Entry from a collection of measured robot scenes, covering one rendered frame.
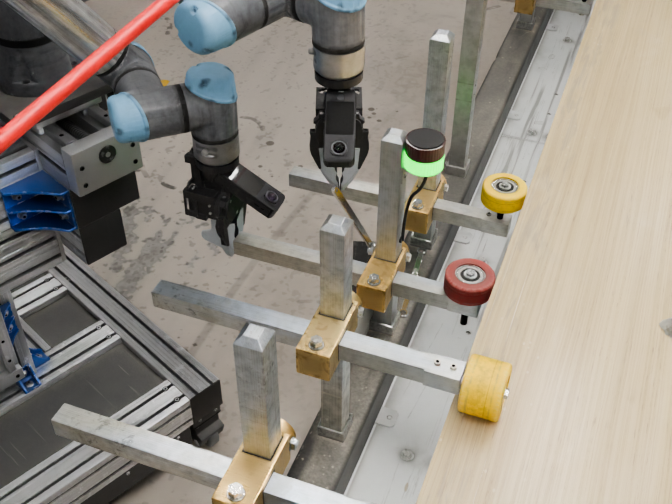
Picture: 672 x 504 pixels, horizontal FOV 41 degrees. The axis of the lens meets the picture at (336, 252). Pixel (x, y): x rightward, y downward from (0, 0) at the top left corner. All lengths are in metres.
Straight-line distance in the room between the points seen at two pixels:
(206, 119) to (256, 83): 2.32
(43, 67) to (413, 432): 0.89
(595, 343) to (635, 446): 0.18
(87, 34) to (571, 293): 0.84
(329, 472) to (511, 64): 1.35
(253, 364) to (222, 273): 1.81
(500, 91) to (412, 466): 1.10
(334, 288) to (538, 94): 1.37
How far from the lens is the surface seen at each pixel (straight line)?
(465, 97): 1.87
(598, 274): 1.47
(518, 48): 2.50
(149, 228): 2.97
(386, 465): 1.52
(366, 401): 1.49
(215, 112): 1.37
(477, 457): 1.19
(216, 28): 1.19
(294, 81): 3.70
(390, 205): 1.41
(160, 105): 1.36
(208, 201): 1.48
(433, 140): 1.34
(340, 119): 1.29
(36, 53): 1.63
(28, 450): 2.15
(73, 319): 2.40
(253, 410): 1.03
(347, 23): 1.24
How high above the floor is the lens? 1.85
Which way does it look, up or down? 41 degrees down
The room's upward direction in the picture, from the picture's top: straight up
